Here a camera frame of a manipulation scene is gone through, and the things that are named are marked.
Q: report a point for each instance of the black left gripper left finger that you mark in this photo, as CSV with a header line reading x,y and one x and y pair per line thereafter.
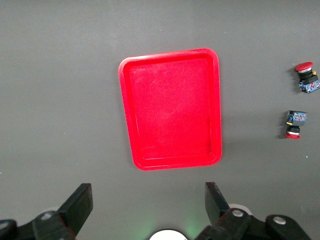
x,y
77,207

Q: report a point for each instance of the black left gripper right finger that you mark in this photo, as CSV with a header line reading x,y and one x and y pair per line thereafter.
x,y
217,207

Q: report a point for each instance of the red mushroom push button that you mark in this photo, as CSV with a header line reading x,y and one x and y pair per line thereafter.
x,y
296,120
307,76

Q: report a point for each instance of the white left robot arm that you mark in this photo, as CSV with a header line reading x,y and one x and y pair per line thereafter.
x,y
167,235

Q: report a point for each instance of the red plastic tray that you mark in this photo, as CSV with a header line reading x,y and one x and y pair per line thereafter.
x,y
172,110

